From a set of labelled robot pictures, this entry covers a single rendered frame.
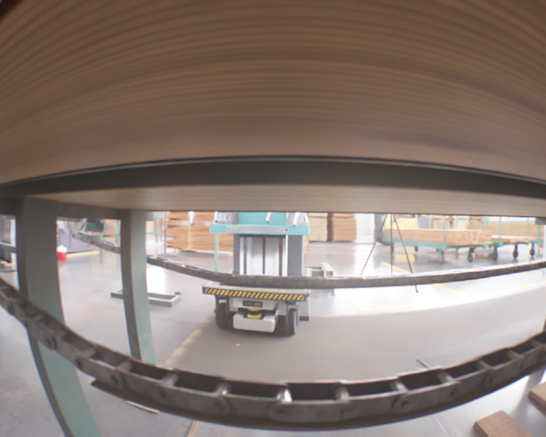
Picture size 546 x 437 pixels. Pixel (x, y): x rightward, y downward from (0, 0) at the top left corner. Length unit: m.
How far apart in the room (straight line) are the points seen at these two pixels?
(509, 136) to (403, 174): 0.19
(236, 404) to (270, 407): 0.04
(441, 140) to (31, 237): 0.64
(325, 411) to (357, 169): 0.27
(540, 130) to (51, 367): 0.79
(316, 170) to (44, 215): 0.56
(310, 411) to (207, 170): 0.29
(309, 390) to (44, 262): 0.57
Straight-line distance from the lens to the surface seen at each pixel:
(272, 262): 1.84
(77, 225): 1.29
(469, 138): 0.15
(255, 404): 0.28
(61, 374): 0.72
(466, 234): 4.81
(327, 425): 0.29
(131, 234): 0.88
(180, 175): 0.32
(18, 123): 0.15
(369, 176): 0.30
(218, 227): 1.67
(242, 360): 1.40
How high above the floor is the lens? 0.73
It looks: 2 degrees up
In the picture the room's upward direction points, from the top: 1 degrees clockwise
